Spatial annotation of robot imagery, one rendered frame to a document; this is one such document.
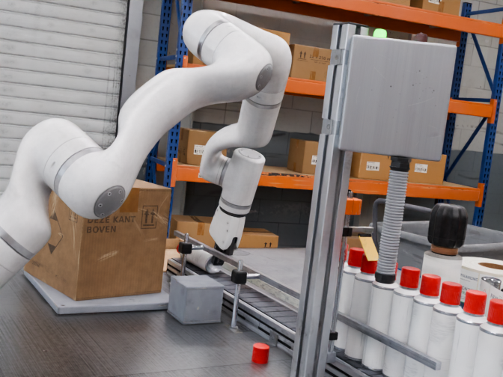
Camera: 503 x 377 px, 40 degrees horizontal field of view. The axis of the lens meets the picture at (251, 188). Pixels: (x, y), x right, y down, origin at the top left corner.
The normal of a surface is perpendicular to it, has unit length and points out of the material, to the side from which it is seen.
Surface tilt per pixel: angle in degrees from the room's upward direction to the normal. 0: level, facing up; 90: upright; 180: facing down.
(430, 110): 90
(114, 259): 90
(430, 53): 90
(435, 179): 91
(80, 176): 69
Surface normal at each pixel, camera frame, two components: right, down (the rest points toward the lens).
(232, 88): 0.04, 0.79
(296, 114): 0.36, 0.14
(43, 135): -0.20, -0.50
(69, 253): -0.75, -0.01
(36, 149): -0.22, -0.22
